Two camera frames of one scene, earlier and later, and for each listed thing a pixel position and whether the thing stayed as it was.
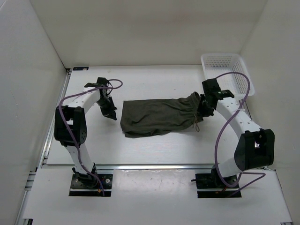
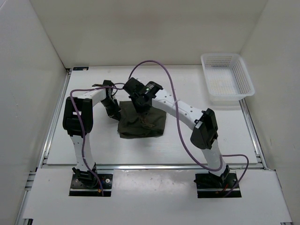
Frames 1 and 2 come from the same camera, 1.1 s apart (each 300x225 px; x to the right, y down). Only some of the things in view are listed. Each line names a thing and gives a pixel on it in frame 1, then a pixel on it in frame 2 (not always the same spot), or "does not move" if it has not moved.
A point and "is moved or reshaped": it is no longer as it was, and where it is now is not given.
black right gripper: [201, 111] -> [138, 109]
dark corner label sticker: [80, 68] does not move
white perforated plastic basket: [215, 64] does not move
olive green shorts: [148, 117] is moved or reshaped
